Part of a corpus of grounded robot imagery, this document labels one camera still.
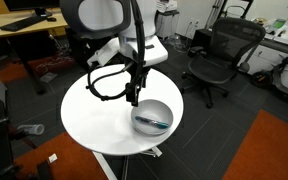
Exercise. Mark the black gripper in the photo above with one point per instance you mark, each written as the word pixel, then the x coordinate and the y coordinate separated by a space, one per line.
pixel 140 75

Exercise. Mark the teal dry erase marker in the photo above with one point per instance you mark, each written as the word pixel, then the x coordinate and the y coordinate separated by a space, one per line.
pixel 150 121

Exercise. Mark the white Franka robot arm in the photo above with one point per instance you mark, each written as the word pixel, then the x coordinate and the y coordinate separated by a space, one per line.
pixel 100 15

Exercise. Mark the white round bowl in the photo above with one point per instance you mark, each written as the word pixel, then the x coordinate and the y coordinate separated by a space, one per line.
pixel 150 109

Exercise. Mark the white table base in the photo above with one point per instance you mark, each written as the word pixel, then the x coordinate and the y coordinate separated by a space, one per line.
pixel 102 163

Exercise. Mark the grey metal cabinet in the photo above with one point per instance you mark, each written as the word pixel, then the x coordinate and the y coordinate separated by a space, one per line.
pixel 167 25

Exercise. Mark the black mesh office chair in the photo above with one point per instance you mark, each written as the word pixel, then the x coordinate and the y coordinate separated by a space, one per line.
pixel 210 68

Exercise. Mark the grey power strip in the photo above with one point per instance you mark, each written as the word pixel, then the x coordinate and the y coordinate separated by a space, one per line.
pixel 48 77

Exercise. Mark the black floor box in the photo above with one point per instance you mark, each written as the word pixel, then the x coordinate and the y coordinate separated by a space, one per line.
pixel 200 40

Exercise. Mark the white storage box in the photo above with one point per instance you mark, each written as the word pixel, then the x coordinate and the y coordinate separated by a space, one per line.
pixel 166 5

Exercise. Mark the small white paper tag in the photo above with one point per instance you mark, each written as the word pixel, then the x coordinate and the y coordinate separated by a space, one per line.
pixel 52 158

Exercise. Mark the black computer mouse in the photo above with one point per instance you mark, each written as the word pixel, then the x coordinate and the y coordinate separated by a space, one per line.
pixel 51 19

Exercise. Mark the black stand leg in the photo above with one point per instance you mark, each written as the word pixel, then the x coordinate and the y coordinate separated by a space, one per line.
pixel 44 170

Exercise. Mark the light wooden desk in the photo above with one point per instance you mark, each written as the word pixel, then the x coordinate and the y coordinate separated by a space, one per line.
pixel 37 29

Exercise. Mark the black kick scooter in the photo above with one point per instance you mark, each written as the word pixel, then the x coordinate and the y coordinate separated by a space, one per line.
pixel 260 79

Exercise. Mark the black computer keyboard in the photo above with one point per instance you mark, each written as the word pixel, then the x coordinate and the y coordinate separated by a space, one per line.
pixel 22 23

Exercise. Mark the white desk cabinet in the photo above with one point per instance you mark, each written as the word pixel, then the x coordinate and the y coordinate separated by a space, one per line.
pixel 267 61

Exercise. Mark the black computer monitor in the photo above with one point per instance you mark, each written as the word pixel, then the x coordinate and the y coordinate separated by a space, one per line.
pixel 30 3

